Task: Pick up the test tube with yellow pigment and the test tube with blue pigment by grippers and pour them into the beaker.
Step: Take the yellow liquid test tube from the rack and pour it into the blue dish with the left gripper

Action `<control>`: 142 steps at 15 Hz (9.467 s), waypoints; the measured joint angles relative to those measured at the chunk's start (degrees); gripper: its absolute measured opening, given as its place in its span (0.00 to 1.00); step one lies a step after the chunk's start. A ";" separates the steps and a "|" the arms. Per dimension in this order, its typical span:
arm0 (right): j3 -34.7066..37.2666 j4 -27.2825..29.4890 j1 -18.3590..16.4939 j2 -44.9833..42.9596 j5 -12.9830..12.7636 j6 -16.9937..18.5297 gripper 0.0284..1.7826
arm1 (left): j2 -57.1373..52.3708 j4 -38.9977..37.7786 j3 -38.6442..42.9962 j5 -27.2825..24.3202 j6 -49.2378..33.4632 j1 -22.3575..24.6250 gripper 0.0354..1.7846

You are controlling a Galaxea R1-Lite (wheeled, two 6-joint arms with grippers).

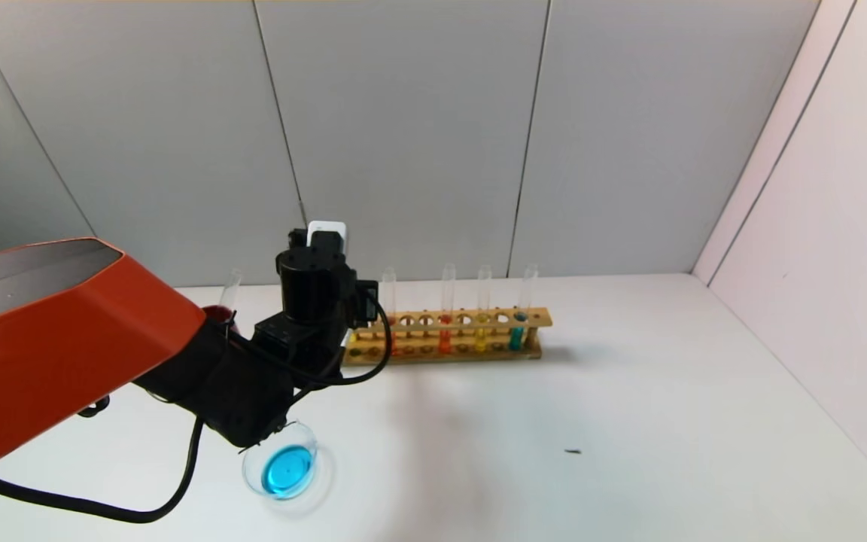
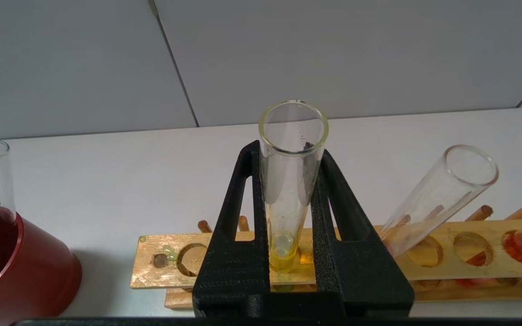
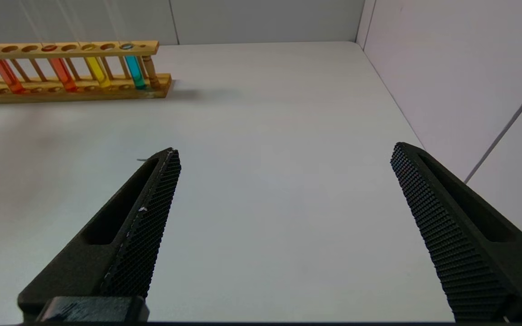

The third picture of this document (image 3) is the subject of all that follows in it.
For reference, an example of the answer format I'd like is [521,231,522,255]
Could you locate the blue pigment glass test tube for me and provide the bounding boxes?
[105,0,148,91]

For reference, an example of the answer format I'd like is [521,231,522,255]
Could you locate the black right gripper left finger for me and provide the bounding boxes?
[17,147,182,316]

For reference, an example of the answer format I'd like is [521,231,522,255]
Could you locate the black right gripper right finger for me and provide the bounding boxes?
[390,142,522,323]

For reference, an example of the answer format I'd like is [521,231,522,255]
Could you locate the wooden test tube rack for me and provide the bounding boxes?
[0,40,174,105]

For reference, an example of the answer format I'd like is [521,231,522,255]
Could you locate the yellow pigment glass test tube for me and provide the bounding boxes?
[66,0,112,89]

